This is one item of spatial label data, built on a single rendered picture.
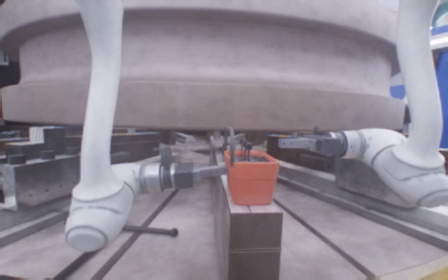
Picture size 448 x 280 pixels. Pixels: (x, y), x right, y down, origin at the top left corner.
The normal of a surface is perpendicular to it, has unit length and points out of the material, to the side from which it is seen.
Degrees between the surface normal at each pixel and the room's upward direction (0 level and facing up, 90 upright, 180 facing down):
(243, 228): 90
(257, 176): 97
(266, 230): 90
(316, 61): 90
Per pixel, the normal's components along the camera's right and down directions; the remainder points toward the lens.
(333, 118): 0.35, 0.11
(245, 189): 0.08, 0.22
